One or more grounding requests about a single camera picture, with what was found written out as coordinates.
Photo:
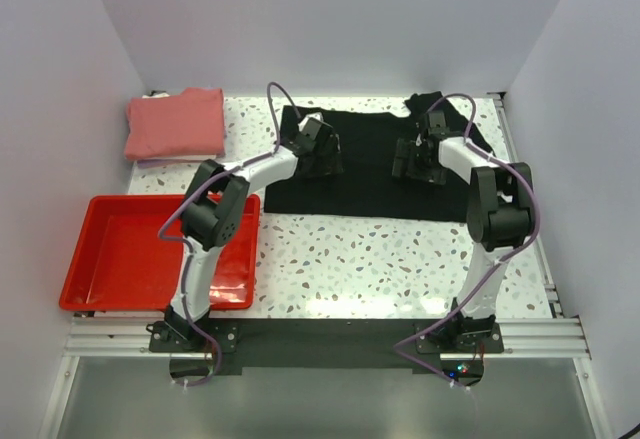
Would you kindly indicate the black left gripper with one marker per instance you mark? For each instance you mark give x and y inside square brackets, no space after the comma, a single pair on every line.
[330,164]

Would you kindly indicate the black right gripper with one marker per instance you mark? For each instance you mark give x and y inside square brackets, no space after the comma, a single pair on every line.
[406,149]

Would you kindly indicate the black t shirt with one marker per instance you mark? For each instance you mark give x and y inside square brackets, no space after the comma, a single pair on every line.
[366,188]

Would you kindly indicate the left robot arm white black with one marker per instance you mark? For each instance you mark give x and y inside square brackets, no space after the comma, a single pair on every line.
[211,213]

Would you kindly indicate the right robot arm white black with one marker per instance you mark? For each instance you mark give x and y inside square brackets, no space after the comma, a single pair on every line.
[501,220]

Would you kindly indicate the folded pink t shirt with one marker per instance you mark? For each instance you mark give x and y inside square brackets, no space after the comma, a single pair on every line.
[175,121]

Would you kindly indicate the red plastic tray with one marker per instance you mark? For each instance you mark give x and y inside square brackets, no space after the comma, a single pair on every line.
[120,264]

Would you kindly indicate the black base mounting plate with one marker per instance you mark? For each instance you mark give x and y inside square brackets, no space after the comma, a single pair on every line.
[321,344]

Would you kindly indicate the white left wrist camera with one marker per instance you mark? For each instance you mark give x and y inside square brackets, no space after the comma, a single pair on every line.
[317,116]

